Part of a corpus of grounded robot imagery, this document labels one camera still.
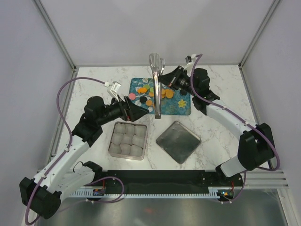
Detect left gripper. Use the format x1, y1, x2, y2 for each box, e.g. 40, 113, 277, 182
97, 95, 149, 126

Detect white cable duct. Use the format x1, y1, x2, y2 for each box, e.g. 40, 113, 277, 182
70, 187, 233, 199

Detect metal tongs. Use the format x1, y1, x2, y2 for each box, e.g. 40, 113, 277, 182
149, 53, 165, 119

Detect square cookie tin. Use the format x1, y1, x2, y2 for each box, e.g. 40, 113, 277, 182
108, 122, 148, 161

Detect teal floral tray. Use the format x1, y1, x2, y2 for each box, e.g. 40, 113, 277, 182
129, 78, 191, 115

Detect black cookie left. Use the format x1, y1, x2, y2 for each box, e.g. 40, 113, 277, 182
140, 97, 147, 103

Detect pink cookie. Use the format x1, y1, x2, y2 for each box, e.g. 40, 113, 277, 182
128, 93, 136, 100

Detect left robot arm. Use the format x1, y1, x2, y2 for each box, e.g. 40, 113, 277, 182
19, 96, 149, 219

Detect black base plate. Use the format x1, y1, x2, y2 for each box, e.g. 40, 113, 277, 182
94, 170, 243, 194

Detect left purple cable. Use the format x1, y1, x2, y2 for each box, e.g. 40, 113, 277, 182
24, 77, 106, 224

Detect orange flower cookie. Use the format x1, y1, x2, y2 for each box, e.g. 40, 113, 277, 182
138, 87, 147, 94

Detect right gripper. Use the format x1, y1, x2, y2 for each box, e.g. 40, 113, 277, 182
157, 66, 198, 97

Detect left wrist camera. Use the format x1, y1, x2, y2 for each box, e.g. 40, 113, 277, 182
104, 81, 121, 101

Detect square metal tin lid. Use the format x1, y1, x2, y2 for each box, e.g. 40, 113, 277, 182
156, 121, 201, 164

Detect black cookie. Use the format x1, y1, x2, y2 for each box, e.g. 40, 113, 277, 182
180, 90, 187, 96
140, 97, 147, 103

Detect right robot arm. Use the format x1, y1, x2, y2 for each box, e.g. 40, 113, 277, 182
158, 66, 275, 186

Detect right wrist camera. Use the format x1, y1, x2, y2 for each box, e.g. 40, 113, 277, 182
185, 54, 196, 65

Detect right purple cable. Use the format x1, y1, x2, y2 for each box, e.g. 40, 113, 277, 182
190, 54, 280, 171

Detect black cookie right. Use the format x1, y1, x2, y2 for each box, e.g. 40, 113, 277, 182
180, 90, 187, 96

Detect orange cookie stack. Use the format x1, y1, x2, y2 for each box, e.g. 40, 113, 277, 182
161, 89, 174, 99

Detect purple cable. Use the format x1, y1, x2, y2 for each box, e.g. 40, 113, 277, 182
24, 77, 106, 224
190, 54, 280, 171

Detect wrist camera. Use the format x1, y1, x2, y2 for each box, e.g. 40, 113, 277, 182
185, 54, 196, 65
104, 81, 121, 101

